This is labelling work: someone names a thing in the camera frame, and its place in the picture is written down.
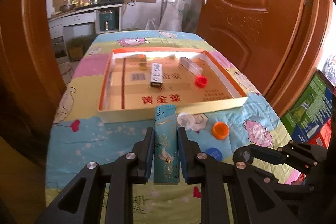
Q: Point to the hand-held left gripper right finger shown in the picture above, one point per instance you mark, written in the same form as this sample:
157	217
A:
183	154

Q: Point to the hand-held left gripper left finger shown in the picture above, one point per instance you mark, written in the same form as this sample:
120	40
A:
149	153

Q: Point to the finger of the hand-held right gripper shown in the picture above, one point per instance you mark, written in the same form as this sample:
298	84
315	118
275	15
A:
262	154
302	148

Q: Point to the teal lighter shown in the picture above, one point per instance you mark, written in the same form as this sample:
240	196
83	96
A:
166	150

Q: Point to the blue bottle cap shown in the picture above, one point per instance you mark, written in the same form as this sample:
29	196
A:
214	153

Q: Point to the clear white bottle cap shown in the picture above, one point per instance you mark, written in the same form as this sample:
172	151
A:
185	120

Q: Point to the orange bottle cap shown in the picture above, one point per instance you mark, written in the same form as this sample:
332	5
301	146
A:
220	130

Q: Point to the shallow orange-rimmed cardboard box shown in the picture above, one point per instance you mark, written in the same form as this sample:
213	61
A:
170	92

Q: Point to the red bottle cap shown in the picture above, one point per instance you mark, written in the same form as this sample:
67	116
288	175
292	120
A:
201	81

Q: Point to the white cartoon-print lighter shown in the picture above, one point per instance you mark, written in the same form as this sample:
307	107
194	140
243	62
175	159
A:
156	74

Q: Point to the small clear plastic bottle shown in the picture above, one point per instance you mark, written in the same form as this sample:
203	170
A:
190	65

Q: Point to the red printed carton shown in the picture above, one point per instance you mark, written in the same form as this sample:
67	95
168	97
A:
321	134

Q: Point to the green printed carton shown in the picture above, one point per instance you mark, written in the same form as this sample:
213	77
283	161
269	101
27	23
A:
309	108

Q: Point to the round metal stool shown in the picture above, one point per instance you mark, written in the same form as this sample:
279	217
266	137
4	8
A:
66	70

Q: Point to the brown wooden door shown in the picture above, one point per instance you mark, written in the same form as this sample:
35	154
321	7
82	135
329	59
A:
249	29

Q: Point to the crate with green plants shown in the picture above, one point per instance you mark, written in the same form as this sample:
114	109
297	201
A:
76	49

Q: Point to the white plastic bag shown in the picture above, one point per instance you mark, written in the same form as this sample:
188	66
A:
153	24

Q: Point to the brown wooden board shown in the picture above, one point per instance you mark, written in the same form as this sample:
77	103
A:
23	187

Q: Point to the white woven sack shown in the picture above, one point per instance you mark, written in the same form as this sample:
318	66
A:
172	16

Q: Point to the large clear plastic bag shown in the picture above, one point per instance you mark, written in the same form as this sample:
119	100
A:
190	15

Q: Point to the teal air fryer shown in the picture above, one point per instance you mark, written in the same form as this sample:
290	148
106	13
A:
106	20

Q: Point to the bent metal pipe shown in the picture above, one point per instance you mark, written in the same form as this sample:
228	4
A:
162	11

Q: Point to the white kitchen counter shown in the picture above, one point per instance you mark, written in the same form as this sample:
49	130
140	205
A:
76	19

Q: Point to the metal basin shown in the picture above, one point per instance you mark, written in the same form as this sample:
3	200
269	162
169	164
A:
65	7

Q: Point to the wooden door frame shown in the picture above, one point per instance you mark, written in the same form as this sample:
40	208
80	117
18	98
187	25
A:
26	43

